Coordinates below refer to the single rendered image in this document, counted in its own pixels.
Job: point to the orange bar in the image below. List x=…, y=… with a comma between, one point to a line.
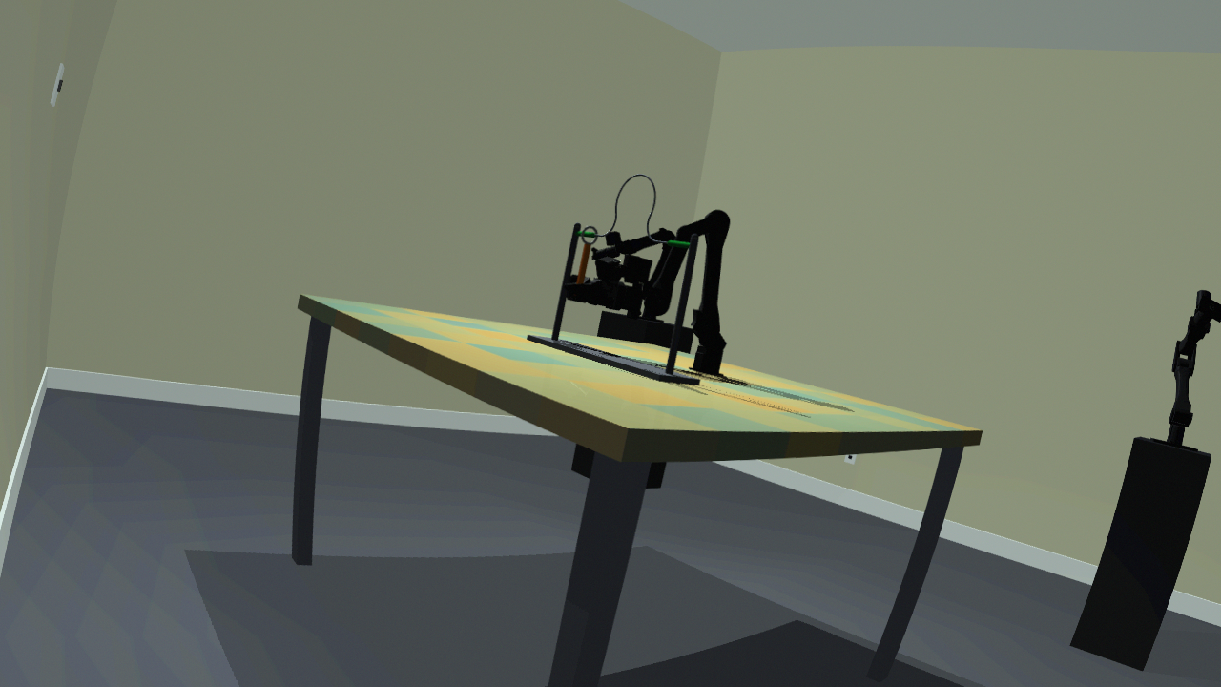
x=585, y=255

